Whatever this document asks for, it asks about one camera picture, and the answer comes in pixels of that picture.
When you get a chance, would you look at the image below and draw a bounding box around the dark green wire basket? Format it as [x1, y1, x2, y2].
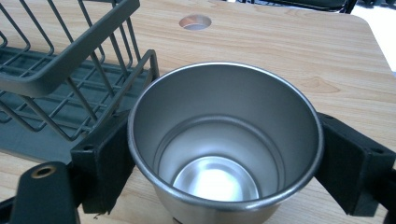
[0, 0, 161, 165]

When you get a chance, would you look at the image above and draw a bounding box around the silver tin can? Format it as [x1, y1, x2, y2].
[127, 61, 325, 224]

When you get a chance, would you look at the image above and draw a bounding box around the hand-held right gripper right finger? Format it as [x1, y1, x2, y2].
[314, 111, 396, 217]

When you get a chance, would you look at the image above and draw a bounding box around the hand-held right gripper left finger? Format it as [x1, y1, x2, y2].
[70, 110, 137, 216]

